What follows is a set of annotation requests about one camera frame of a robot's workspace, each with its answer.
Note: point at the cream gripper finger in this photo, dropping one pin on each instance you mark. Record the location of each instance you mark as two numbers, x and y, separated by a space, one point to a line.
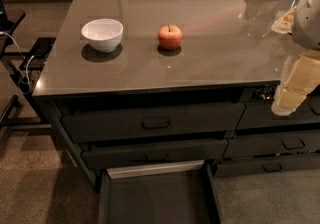
298 81

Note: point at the top right dark drawer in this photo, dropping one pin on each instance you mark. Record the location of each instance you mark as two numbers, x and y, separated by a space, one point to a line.
259 114

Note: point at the top left dark drawer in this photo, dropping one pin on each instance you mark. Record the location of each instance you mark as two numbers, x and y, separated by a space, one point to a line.
149 122

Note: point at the dark drawer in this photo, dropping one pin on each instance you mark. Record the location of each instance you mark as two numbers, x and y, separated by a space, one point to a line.
268 165
259 114
149 122
162 152
273 144

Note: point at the bottom right dark drawer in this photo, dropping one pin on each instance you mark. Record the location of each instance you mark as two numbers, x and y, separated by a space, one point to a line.
268 165

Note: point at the white ceramic bowl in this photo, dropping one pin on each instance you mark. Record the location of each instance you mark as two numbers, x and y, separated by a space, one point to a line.
103 35

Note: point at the open bottom left drawer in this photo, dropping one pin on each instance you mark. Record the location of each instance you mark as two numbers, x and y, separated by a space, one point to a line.
174 193

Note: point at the middle left dark drawer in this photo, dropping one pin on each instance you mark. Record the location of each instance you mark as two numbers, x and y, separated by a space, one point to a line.
162 152

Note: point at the red apple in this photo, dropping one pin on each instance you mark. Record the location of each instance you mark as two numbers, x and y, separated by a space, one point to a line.
170 37

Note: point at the middle right dark drawer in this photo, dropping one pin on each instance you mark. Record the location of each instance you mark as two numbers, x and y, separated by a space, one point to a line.
273 144

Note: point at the black side stand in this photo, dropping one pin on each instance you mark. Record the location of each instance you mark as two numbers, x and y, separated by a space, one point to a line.
20 66

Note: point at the dark cabinet frame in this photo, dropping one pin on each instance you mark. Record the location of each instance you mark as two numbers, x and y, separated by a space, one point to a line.
58 106

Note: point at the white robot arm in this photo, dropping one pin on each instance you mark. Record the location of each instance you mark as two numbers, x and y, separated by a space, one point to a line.
303 23

